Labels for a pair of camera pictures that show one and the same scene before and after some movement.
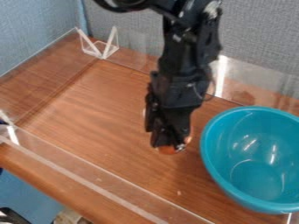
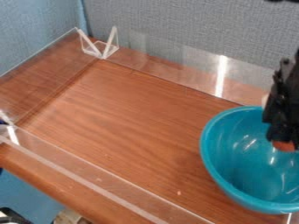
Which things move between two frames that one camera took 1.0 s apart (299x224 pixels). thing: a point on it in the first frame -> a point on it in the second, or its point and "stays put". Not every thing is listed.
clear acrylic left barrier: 41,73 stays put
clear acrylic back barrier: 245,80 stays put
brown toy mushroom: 167,150 -> 284,146
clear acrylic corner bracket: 99,48 stays put
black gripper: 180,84 -> 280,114
